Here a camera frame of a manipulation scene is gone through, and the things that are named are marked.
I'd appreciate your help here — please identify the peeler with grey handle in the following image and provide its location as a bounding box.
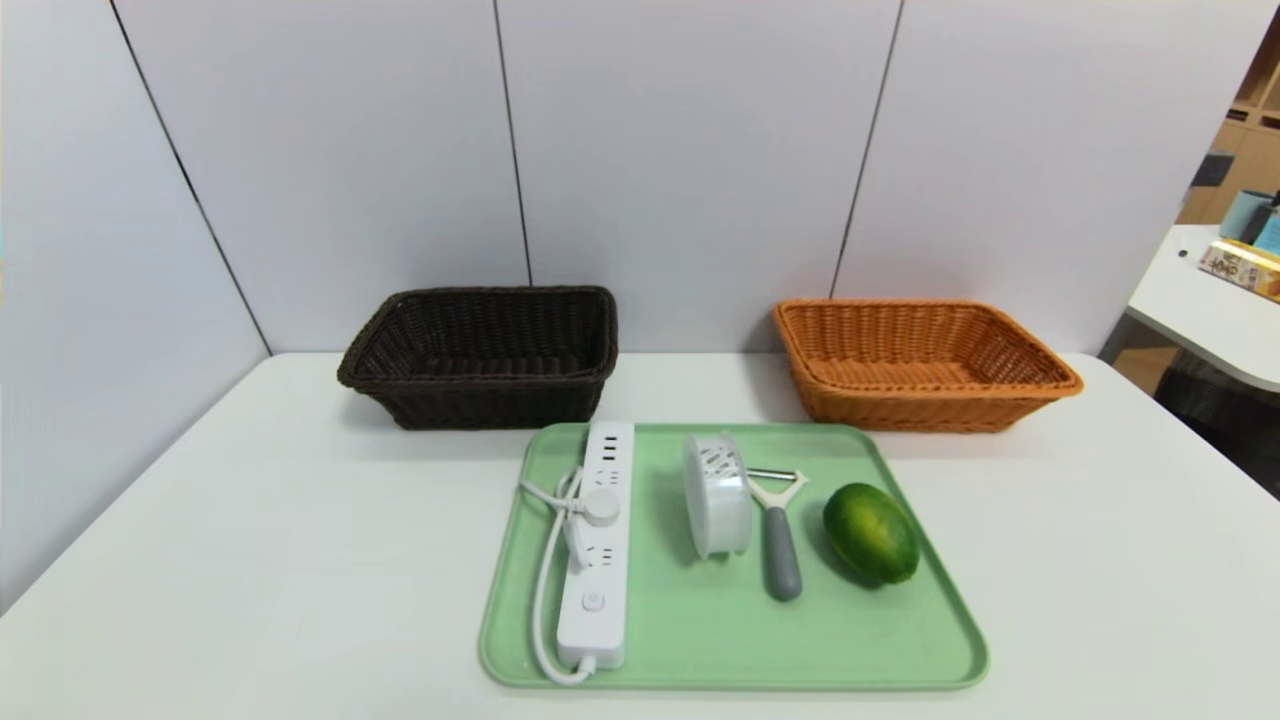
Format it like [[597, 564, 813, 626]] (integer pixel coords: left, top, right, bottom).
[[746, 467, 809, 603]]

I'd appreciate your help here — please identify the white power strip with cord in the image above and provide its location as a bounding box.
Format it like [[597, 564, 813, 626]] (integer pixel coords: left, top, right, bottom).
[[519, 421, 636, 687]]

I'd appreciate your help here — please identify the green lime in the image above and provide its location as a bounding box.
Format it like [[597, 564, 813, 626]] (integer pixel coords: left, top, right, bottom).
[[822, 482, 921, 587]]

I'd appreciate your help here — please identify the dark brown wicker basket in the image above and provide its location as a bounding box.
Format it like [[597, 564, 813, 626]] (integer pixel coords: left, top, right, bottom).
[[337, 286, 619, 431]]

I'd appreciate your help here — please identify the orange wicker basket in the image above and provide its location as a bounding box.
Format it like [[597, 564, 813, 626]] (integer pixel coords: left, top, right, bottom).
[[772, 298, 1085, 433]]

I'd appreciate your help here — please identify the light green plastic tray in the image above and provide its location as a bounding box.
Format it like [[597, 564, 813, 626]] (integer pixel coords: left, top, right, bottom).
[[478, 422, 991, 691]]

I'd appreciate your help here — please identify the white side table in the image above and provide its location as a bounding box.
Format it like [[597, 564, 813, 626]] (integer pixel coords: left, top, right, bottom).
[[1126, 224, 1280, 393]]

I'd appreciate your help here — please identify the black chair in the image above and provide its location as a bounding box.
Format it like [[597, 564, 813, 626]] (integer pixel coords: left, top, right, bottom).
[[1155, 350, 1280, 501]]

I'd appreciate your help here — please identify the yellow printed box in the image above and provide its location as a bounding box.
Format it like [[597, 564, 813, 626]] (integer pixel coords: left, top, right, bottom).
[[1198, 239, 1280, 303]]

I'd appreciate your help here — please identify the grey blue cup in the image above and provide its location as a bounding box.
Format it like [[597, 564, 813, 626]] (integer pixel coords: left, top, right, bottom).
[[1220, 188, 1276, 244]]

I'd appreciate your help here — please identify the wooden shelf unit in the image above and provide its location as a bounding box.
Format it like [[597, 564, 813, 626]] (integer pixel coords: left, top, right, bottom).
[[1178, 20, 1280, 226]]

